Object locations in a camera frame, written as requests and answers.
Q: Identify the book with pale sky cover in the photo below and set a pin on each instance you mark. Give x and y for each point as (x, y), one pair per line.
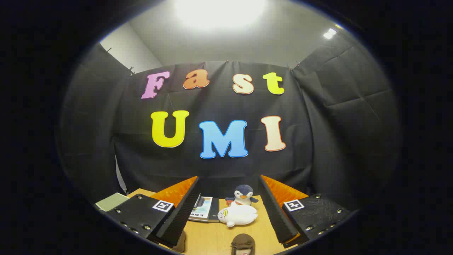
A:
(203, 210)

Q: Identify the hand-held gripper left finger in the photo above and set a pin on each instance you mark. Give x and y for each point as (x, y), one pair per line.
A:
(184, 212)

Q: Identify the penguin plush toy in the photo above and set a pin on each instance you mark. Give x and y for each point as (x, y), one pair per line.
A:
(244, 193)

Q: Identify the white seal plush toy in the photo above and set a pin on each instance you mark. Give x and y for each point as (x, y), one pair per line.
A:
(239, 214)

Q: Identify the book with dark picture cover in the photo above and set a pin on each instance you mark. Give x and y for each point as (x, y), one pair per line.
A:
(197, 202)

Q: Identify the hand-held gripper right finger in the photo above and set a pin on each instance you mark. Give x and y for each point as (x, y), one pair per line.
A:
(274, 212)

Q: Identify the large ceiling light panel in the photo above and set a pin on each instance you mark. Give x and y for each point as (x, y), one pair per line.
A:
(219, 10)

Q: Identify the brown fuzzy shoe with bow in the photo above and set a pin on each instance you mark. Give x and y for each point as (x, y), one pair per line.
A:
(181, 242)
(242, 242)

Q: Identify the green fabric storage box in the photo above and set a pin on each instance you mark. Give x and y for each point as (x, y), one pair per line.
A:
(111, 202)

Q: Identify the small ceiling light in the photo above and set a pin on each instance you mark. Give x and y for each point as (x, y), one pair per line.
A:
(329, 33)

